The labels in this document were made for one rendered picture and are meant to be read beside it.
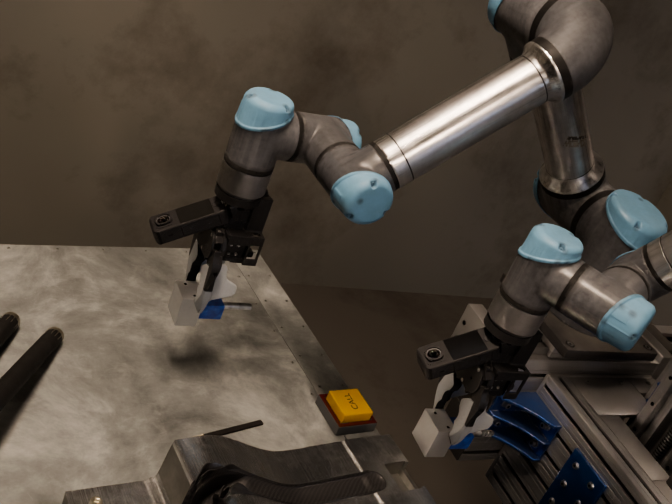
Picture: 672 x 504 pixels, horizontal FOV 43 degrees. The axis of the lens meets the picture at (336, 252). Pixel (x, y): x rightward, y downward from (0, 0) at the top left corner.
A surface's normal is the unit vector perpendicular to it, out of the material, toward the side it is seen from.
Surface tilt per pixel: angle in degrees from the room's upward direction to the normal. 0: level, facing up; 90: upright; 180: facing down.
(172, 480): 84
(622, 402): 0
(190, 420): 0
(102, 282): 0
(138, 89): 90
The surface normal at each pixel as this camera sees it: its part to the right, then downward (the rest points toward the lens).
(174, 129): 0.35, 0.58
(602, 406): 0.34, -0.81
